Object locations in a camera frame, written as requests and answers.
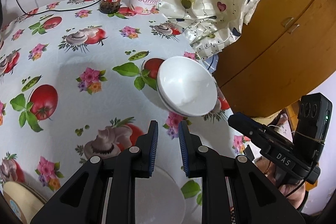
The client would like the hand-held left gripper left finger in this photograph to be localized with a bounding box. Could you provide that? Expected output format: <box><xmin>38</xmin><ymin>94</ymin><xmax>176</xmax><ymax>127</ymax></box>
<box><xmin>30</xmin><ymin>120</ymin><xmax>159</xmax><ymax>224</ymax></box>

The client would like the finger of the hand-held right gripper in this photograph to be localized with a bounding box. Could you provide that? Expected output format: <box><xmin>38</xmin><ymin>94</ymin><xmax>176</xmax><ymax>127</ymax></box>
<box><xmin>228</xmin><ymin>116</ymin><xmax>273</xmax><ymax>152</ymax></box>
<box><xmin>232</xmin><ymin>113</ymin><xmax>294</xmax><ymax>147</ymax></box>

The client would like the white ceramic dish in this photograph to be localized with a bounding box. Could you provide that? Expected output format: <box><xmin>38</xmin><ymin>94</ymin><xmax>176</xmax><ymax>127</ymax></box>
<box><xmin>134</xmin><ymin>165</ymin><xmax>186</xmax><ymax>224</ymax></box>

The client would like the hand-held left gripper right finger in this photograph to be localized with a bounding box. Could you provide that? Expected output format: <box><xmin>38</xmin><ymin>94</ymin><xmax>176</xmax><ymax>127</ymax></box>
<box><xmin>178</xmin><ymin>120</ymin><xmax>306</xmax><ymax>224</ymax></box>

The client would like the person's right hand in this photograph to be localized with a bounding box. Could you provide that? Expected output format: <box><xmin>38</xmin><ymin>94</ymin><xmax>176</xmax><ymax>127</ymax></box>
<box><xmin>256</xmin><ymin>156</ymin><xmax>307</xmax><ymax>210</ymax></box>

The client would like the wooden cabinet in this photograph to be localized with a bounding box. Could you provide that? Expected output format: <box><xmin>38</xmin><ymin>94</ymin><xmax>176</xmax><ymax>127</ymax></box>
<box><xmin>210</xmin><ymin>0</ymin><xmax>336</xmax><ymax>118</ymax></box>

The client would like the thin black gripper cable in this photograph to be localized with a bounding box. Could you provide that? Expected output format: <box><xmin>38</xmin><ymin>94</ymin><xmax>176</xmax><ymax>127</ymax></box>
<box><xmin>286</xmin><ymin>174</ymin><xmax>315</xmax><ymax>211</ymax></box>

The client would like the vegetable printed tablecloth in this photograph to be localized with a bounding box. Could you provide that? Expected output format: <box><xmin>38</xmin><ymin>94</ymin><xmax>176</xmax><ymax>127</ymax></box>
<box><xmin>0</xmin><ymin>0</ymin><xmax>252</xmax><ymax>224</ymax></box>

